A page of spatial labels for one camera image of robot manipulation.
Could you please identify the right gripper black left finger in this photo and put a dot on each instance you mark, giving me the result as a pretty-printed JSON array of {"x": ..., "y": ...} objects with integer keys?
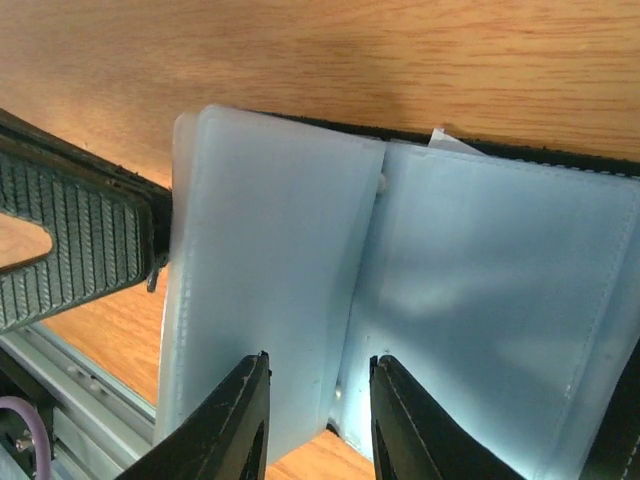
[{"x": 226, "y": 437}]

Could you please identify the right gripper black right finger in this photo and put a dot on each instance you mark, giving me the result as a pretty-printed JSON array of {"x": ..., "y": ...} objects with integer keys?
[{"x": 413, "y": 437}]

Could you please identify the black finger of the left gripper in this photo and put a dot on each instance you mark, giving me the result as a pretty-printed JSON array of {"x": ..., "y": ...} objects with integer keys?
[{"x": 109, "y": 227}]

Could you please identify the black leather card holder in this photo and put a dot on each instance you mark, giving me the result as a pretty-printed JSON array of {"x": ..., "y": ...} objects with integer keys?
[{"x": 509, "y": 289}]

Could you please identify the aluminium frame rail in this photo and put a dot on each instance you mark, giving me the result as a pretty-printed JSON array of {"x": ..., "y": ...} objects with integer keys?
[{"x": 100, "y": 426}]

